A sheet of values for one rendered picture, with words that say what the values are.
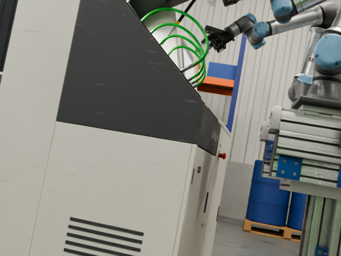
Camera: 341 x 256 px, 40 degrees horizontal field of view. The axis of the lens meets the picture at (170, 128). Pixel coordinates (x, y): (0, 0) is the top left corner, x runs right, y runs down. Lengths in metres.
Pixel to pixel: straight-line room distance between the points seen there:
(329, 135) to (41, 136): 1.12
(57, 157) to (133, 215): 0.39
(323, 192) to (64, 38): 1.22
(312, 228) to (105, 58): 1.12
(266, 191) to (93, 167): 5.11
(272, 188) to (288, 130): 4.96
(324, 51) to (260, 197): 5.15
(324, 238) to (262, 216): 4.71
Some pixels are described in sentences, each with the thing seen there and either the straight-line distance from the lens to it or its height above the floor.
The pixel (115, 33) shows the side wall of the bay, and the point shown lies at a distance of 1.90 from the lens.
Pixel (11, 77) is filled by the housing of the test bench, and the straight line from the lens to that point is 2.04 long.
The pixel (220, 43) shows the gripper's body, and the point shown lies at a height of 1.38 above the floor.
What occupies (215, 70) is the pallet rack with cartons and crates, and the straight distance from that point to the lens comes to 7.62.
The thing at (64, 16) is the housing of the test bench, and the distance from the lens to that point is 2.01.
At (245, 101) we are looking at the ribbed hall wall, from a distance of 8.69.
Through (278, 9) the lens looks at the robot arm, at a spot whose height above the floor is 1.35.
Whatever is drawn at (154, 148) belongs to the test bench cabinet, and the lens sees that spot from 1.77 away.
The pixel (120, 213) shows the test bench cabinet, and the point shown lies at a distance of 1.80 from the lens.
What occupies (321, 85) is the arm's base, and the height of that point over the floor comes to 1.10.
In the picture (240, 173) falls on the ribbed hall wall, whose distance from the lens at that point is 8.56.
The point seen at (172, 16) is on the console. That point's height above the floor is 1.51.
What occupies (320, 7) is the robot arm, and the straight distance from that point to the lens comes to 2.52.
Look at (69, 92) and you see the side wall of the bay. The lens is 1.91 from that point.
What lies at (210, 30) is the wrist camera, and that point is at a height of 1.45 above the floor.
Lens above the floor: 0.69
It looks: 5 degrees up
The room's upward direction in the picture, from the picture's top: 10 degrees clockwise
